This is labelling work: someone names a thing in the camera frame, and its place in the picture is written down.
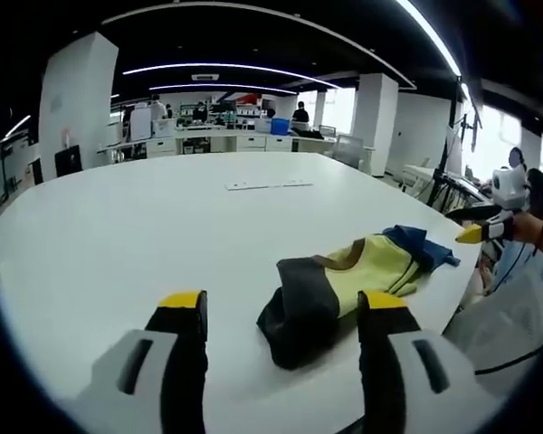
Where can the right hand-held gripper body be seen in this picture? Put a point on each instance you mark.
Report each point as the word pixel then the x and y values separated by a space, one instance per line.
pixel 509 187

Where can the white counter desk row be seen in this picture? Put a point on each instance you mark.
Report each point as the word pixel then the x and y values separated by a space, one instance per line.
pixel 235 142

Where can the black office chair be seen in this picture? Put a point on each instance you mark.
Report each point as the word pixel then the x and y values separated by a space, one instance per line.
pixel 68 161

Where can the black tripod stand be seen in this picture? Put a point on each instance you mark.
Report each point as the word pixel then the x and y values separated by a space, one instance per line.
pixel 452 149

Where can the person's white clothing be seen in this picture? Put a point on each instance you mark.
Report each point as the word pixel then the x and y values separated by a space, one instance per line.
pixel 511 325

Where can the grey office chair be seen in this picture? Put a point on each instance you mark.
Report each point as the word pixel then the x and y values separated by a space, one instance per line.
pixel 349 150

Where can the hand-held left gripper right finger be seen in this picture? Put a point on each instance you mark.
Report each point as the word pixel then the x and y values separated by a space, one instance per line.
pixel 389 361

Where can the white board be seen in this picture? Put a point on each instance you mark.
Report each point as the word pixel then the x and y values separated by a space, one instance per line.
pixel 140 124

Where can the long ceiling light strip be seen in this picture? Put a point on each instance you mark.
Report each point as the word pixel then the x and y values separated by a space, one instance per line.
pixel 221 68
pixel 224 87

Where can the person's right hand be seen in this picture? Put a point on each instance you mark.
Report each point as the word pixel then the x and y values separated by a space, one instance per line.
pixel 527 228

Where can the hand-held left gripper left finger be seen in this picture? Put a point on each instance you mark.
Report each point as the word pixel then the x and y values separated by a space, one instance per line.
pixel 163 361

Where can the yellow blue dark garment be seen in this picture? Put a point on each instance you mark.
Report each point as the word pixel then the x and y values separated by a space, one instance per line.
pixel 371 264

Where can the blue storage bin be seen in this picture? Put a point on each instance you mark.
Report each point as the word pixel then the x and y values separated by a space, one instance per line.
pixel 280 126

